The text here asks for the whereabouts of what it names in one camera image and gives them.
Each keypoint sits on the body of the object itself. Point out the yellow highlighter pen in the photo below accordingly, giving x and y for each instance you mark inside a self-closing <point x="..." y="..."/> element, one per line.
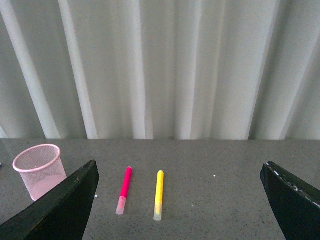
<point x="158" y="203"/>

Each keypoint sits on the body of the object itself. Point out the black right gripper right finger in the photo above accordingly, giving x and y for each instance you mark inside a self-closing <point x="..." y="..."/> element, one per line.
<point x="294" y="202"/>

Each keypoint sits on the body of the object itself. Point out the pink mesh pen cup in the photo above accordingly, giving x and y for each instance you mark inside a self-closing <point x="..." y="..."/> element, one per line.
<point x="41" y="169"/>

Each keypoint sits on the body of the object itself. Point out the pink highlighter pen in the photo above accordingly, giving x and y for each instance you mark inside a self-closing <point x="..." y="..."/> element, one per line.
<point x="124" y="191"/>

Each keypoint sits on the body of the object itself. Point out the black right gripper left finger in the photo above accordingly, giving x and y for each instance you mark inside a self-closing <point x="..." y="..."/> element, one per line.
<point x="61" y="214"/>

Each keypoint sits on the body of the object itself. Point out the white pleated curtain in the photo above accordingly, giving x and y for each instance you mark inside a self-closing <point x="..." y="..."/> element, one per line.
<point x="160" y="69"/>

